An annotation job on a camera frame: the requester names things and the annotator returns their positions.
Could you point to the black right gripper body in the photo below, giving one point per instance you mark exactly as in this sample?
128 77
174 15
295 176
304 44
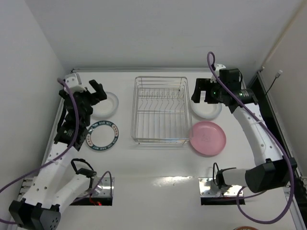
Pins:
206 88

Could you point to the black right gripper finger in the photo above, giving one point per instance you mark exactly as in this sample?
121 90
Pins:
201 84
206 96

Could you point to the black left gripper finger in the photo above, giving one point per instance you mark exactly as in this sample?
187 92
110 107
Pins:
99 96
95 85

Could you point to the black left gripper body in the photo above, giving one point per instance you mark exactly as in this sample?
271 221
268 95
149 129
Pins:
87 95

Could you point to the white plate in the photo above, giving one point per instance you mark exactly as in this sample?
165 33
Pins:
106 108
205 110

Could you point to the pink plate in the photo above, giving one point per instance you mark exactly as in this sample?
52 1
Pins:
207 138

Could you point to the green rimmed lettered plate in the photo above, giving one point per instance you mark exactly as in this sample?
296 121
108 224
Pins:
102 135

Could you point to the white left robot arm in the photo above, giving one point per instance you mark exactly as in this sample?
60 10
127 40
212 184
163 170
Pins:
41 206

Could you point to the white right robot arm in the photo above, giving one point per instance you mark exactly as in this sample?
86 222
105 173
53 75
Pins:
273 168

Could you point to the brown round object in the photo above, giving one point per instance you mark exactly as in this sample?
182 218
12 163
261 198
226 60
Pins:
245 228

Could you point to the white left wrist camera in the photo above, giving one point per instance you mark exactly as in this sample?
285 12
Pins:
73 81

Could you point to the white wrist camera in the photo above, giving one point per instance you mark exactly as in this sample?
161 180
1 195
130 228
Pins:
218 67
73 81

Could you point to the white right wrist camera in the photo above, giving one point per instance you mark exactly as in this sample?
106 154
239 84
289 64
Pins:
218 67

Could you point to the metal wire dish rack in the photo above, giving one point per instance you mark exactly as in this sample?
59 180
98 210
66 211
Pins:
160 111

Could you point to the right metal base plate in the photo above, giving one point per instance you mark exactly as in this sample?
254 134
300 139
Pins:
208 189

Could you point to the metal base plate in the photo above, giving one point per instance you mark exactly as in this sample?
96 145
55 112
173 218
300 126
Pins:
105 189
208 189

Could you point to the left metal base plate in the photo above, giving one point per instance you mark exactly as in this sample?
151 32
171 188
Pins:
105 189

